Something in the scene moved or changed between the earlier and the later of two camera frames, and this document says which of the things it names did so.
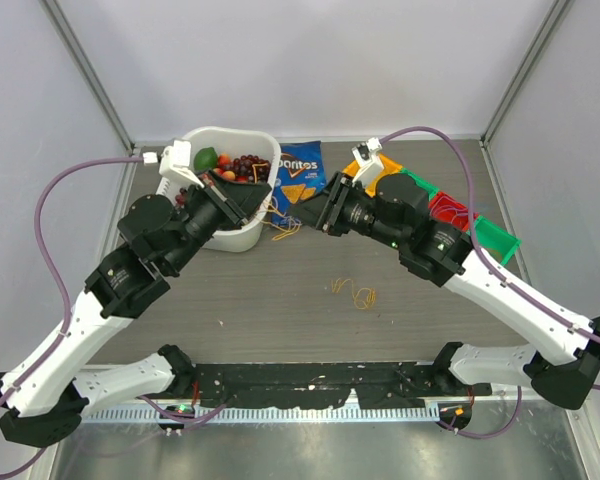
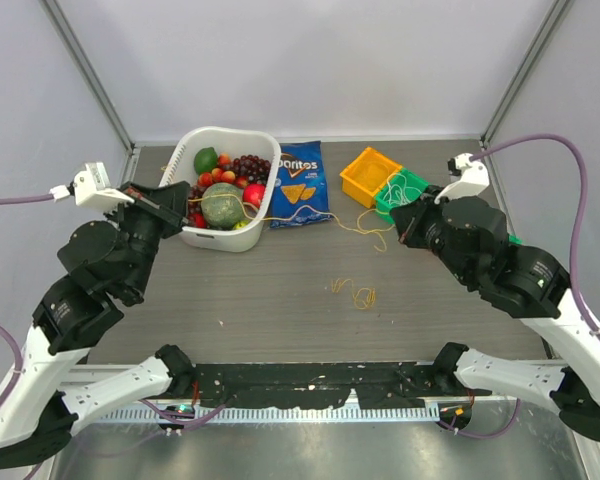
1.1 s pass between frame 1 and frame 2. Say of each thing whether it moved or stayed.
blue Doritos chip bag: stayed
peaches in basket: stayed
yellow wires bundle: moved
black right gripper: moved
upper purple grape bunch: stayed
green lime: stayed
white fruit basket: stayed
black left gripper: moved
